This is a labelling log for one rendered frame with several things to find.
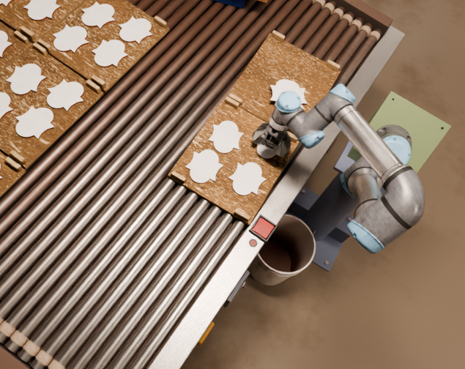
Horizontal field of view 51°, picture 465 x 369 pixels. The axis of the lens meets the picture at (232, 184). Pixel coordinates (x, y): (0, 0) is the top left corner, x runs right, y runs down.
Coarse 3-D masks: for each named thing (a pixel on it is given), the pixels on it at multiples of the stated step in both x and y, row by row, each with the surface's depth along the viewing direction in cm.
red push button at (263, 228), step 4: (260, 220) 175; (264, 220) 175; (256, 224) 174; (260, 224) 174; (264, 224) 175; (268, 224) 175; (256, 228) 174; (260, 228) 174; (264, 228) 174; (268, 228) 174; (272, 228) 174; (256, 232) 173; (260, 232) 173; (264, 232) 173; (268, 232) 174; (264, 236) 173
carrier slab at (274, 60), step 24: (264, 48) 206; (288, 48) 208; (264, 72) 201; (288, 72) 203; (312, 72) 205; (336, 72) 207; (240, 96) 195; (264, 96) 196; (312, 96) 200; (264, 120) 192
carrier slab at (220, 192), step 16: (224, 112) 191; (240, 112) 192; (208, 128) 187; (240, 128) 189; (256, 128) 190; (192, 144) 183; (208, 144) 184; (240, 144) 186; (224, 160) 182; (240, 160) 183; (256, 160) 184; (272, 160) 185; (288, 160) 186; (224, 176) 179; (272, 176) 182; (208, 192) 176; (224, 192) 177; (224, 208) 174; (240, 208) 175; (256, 208) 176
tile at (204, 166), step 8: (208, 152) 181; (192, 160) 179; (200, 160) 180; (208, 160) 180; (216, 160) 180; (192, 168) 178; (200, 168) 178; (208, 168) 179; (216, 168) 179; (192, 176) 176; (200, 176) 177; (208, 176) 177
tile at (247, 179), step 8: (240, 168) 181; (248, 168) 181; (256, 168) 182; (232, 176) 179; (240, 176) 179; (248, 176) 180; (256, 176) 180; (232, 184) 178; (240, 184) 178; (248, 184) 178; (256, 184) 179; (240, 192) 177; (248, 192) 177; (256, 192) 178
